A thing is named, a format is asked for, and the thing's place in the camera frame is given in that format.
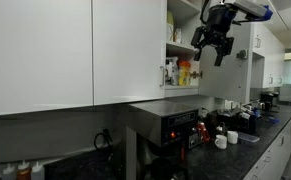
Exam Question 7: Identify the white base cabinet drawers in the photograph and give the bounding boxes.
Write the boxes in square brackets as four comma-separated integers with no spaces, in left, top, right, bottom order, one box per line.
[243,119,291,180]

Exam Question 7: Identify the black condiment organizer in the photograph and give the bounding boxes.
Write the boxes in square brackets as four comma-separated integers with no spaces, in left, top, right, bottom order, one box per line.
[216,107,260,134]

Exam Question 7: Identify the black power cable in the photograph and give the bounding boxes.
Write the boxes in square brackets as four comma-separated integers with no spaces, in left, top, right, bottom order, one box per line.
[93,128,114,158]

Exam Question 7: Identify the white squeeze bottle right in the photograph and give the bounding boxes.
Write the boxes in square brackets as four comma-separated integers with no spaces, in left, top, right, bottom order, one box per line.
[31,162,45,180]

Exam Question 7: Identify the red sauce squeeze bottle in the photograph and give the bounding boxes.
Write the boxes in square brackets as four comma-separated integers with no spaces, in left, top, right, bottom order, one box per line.
[16,160,31,180]

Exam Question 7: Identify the white squeeze bottle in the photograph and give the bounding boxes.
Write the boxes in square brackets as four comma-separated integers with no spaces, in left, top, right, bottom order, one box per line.
[1,163,17,180]
[31,162,45,180]

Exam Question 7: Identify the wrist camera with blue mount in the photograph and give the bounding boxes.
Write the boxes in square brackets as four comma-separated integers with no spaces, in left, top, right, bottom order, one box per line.
[233,0,273,22]

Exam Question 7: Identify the white squeeze bottle left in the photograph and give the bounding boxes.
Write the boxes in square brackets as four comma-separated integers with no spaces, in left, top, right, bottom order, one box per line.
[1,163,17,180]

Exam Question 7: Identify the black coffee machine far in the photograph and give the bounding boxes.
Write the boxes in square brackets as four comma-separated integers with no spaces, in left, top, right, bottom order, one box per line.
[260,91,279,111]

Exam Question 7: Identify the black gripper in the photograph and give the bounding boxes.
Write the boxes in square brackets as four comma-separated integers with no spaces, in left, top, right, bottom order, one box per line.
[191,3,238,66]

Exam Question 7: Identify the white mug near lid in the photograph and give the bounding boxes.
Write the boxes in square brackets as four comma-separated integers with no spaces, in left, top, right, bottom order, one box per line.
[227,131,238,144]

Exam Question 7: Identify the clear plastic container lid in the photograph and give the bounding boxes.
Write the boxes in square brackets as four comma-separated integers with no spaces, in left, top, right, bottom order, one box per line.
[237,132,260,143]

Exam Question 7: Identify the white mug with handle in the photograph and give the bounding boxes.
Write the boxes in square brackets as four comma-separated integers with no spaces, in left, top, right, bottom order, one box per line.
[214,135,227,150]

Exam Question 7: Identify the white far cabinet doors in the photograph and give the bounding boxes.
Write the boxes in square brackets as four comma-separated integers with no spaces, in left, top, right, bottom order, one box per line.
[251,23,285,88]

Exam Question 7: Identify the white left cabinet door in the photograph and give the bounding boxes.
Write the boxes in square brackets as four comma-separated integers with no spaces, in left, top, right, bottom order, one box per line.
[0,0,93,115]

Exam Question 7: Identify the orange lid jar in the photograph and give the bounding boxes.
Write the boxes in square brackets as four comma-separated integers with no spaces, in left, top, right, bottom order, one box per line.
[178,61,191,86]

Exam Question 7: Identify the white cabinet door with handle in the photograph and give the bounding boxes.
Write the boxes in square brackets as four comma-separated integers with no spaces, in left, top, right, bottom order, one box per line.
[199,23,253,103]

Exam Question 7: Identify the white middle cabinet door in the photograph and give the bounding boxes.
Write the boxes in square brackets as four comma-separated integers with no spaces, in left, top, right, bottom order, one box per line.
[93,0,167,105]

